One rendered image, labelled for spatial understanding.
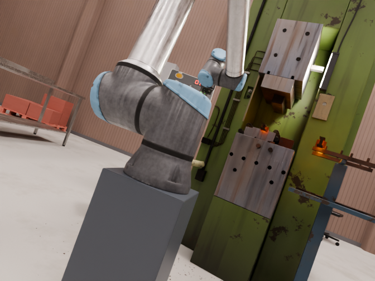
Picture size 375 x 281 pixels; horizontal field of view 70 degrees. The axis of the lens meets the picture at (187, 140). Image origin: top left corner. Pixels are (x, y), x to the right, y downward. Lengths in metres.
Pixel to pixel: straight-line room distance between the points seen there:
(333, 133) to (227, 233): 0.95
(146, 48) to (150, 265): 0.58
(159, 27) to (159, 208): 0.52
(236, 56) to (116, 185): 0.79
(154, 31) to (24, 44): 8.01
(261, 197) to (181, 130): 1.16
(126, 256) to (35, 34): 8.18
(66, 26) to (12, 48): 1.70
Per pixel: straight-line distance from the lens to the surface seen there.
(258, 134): 1.84
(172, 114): 0.67
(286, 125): 2.32
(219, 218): 1.81
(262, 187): 1.75
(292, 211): 1.94
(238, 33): 1.16
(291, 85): 1.91
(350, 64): 2.12
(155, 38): 0.84
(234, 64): 1.25
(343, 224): 6.23
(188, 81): 1.92
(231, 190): 1.78
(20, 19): 9.19
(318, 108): 1.99
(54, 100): 6.78
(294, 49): 2.00
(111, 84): 0.78
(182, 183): 0.68
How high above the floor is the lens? 0.72
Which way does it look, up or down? 1 degrees up
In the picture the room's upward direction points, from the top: 20 degrees clockwise
